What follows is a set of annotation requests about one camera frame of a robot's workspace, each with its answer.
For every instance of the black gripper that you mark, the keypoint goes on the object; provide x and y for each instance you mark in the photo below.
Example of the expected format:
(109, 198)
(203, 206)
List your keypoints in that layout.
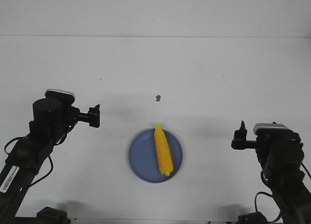
(92, 117)
(239, 141)

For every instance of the blue round plate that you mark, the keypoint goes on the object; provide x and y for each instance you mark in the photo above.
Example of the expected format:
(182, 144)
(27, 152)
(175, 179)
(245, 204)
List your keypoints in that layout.
(142, 156)

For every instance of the yellow corn cob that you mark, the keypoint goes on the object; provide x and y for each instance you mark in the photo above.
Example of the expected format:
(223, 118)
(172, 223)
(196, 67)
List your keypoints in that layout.
(163, 152)

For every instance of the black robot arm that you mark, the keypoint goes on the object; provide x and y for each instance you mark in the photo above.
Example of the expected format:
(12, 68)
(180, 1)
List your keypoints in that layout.
(280, 155)
(53, 120)

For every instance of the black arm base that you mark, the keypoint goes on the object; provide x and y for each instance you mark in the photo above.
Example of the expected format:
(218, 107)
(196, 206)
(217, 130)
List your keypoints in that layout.
(252, 218)
(49, 215)

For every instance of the small brown table stain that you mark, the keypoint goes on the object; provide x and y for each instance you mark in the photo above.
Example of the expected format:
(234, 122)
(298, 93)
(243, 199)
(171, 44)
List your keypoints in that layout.
(158, 98)

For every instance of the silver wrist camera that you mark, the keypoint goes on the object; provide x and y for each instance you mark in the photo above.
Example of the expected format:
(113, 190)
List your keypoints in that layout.
(268, 126)
(62, 95)

